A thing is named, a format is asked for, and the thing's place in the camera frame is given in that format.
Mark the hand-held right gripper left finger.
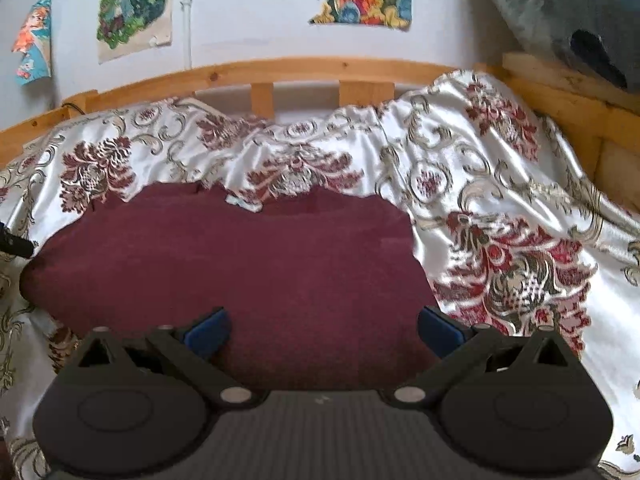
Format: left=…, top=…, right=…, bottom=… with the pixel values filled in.
left=64, top=306, right=255, bottom=407

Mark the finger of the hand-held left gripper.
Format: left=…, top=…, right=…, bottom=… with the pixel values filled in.
left=0, top=220, right=37, bottom=259

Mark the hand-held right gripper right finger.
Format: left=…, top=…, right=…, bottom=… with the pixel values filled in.
left=394, top=304, right=577, bottom=406

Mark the maroon sweater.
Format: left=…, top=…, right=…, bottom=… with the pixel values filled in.
left=20, top=182, right=442, bottom=394

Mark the white floral satin blanket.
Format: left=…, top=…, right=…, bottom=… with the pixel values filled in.
left=0, top=71, right=640, bottom=480

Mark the curled orange-haired figure poster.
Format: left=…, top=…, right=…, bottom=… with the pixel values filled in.
left=12, top=0, right=54, bottom=86

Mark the blond cartoon figure poster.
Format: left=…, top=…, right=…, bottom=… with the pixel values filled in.
left=97, top=0, right=174, bottom=64

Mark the plastic-wrapped bedding bundle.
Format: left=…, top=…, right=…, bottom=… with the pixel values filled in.
left=467, top=0, right=640, bottom=92

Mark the wooden bed frame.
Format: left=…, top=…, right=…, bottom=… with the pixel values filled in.
left=0, top=52, right=640, bottom=213

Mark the white wall pipe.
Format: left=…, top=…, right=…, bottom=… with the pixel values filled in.
left=181, top=0, right=195, bottom=69

